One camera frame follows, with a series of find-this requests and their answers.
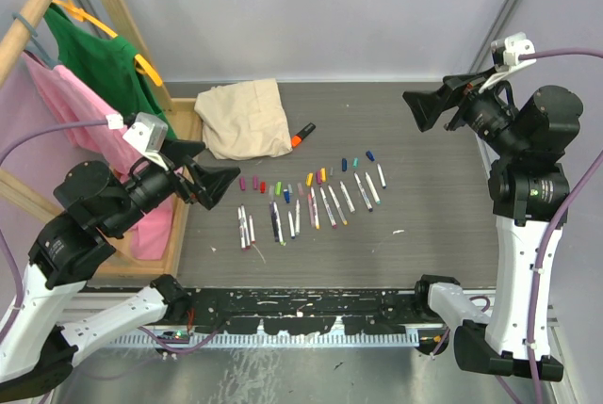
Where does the blue end white marker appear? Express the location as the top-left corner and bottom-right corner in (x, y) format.
(287, 210), (297, 239)

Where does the yellow end rainbow pen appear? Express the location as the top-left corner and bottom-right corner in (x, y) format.
(310, 186), (320, 230)

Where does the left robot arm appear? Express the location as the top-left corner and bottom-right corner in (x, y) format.
(1, 140), (240, 402)

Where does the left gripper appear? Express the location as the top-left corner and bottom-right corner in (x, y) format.
(107, 137), (242, 234)

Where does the lilac pen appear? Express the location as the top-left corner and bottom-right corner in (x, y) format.
(307, 193), (316, 228)

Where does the grey cap white marker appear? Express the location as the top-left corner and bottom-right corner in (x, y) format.
(339, 181), (355, 214)

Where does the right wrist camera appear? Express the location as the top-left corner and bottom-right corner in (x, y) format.
(479, 32), (536, 93)

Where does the beige folded cloth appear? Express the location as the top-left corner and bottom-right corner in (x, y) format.
(194, 78), (293, 161)

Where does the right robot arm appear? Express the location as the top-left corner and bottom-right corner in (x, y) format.
(402, 71), (583, 382)

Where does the dark purple clear pen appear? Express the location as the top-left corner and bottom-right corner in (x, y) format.
(269, 202), (279, 242)

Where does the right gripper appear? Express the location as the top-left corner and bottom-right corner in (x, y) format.
(404, 64), (526, 158)

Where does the green cap rainbow pen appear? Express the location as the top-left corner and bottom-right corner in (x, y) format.
(272, 202), (285, 246)

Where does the red cap white pen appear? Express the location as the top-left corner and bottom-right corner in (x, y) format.
(248, 215), (256, 245)

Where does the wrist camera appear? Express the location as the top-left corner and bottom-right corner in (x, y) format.
(479, 32), (536, 93)
(106, 112), (170, 170)

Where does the teal cap white marker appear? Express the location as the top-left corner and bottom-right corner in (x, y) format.
(365, 172), (381, 205)

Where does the grey end white marker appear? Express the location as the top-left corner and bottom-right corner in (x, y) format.
(294, 199), (301, 236)

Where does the wooden clothes rack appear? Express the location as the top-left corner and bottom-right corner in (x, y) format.
(1, 0), (201, 278)

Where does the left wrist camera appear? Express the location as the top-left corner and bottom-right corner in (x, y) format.
(106, 112), (170, 170)

